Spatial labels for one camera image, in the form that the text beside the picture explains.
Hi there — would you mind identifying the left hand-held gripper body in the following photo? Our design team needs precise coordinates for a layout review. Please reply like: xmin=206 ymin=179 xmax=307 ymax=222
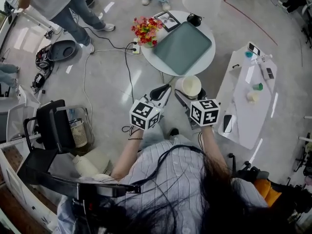
xmin=129 ymin=91 xmax=163 ymax=131

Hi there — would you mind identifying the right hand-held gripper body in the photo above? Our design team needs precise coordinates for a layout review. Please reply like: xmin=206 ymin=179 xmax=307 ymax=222
xmin=184 ymin=96 xmax=221 ymax=130

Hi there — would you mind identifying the cream ceramic mug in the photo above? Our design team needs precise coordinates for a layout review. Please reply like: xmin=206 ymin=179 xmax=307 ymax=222
xmin=175 ymin=75 xmax=202 ymax=100

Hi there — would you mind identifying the green rectangular tray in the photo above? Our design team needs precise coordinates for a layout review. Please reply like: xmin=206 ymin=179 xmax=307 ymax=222
xmin=153 ymin=21 xmax=212 ymax=77

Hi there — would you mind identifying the person's left forearm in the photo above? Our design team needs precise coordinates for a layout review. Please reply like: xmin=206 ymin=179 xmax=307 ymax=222
xmin=111 ymin=128 xmax=144 ymax=180

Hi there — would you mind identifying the person's right forearm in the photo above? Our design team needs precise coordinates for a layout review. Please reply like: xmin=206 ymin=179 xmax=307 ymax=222
xmin=201 ymin=125 xmax=229 ymax=168

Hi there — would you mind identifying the black wrist band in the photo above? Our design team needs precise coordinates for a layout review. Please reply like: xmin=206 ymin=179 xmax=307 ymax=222
xmin=121 ymin=125 xmax=144 ymax=141

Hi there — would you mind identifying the black smartphone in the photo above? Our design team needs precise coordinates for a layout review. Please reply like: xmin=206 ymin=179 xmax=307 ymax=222
xmin=223 ymin=115 xmax=233 ymax=134

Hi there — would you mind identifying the round white side table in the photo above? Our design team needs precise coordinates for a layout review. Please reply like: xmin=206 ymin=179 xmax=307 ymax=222
xmin=140 ymin=10 xmax=216 ymax=82

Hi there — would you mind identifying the white marble cabinet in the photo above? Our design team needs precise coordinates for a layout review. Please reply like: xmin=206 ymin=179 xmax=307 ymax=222
xmin=217 ymin=41 xmax=278 ymax=150

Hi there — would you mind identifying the white power strip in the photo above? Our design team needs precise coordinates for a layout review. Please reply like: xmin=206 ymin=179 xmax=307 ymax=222
xmin=131 ymin=38 xmax=141 ymax=55

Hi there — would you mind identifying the red and yellow flower pot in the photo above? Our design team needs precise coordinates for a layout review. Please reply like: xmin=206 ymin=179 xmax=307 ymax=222
xmin=131 ymin=16 xmax=163 ymax=48

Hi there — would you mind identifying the beige waste basket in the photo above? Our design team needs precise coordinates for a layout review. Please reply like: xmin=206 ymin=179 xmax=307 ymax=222
xmin=70 ymin=119 xmax=88 ymax=148

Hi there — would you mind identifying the white box with phone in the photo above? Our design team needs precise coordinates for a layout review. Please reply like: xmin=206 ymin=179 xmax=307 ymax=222
xmin=260 ymin=66 xmax=275 ymax=80

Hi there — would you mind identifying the clear spray bottle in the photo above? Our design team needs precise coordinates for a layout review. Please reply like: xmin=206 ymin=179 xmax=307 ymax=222
xmin=253 ymin=54 xmax=273 ymax=64

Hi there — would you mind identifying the person's striped shirt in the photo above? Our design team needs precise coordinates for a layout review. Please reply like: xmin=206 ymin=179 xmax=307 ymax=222
xmin=57 ymin=135 xmax=269 ymax=234

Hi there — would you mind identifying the cream bag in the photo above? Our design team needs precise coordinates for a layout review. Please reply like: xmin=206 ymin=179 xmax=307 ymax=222
xmin=72 ymin=147 xmax=113 ymax=180

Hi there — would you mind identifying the black office chair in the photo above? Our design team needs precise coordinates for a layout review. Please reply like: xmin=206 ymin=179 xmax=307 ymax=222
xmin=17 ymin=99 xmax=95 ymax=180

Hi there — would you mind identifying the orange cushion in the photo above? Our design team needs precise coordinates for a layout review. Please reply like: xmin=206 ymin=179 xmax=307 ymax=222
xmin=264 ymin=188 xmax=283 ymax=207
xmin=253 ymin=178 xmax=271 ymax=199

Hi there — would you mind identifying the grey round device base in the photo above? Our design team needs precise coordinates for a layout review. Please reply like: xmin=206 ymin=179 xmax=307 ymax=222
xmin=48 ymin=39 xmax=78 ymax=62

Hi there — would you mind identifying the black electronic device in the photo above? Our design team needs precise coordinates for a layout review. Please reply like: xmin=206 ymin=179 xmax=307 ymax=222
xmin=31 ymin=72 xmax=46 ymax=92

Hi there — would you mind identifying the black power cable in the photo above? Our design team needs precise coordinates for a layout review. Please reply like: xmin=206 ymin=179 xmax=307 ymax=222
xmin=82 ymin=27 xmax=137 ymax=104

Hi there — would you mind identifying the black picture frame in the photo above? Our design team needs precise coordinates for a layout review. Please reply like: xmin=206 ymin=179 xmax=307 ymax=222
xmin=154 ymin=11 xmax=181 ymax=33

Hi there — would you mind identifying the black head camera mount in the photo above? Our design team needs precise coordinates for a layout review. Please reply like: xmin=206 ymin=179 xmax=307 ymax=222
xmin=18 ymin=169 xmax=141 ymax=199

